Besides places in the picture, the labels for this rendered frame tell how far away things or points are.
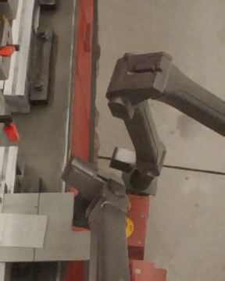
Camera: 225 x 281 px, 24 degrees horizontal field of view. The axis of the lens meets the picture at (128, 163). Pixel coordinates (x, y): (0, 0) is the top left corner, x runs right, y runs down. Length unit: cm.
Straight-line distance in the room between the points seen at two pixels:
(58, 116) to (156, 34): 147
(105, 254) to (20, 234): 54
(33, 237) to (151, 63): 57
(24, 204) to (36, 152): 26
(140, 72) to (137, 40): 202
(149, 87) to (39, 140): 73
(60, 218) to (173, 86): 53
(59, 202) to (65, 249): 13
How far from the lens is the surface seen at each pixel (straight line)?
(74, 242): 132
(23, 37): 175
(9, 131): 125
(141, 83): 95
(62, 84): 172
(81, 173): 107
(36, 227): 135
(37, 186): 151
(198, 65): 290
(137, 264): 222
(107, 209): 97
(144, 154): 127
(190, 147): 260
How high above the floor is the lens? 222
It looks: 61 degrees down
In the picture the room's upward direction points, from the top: 4 degrees counter-clockwise
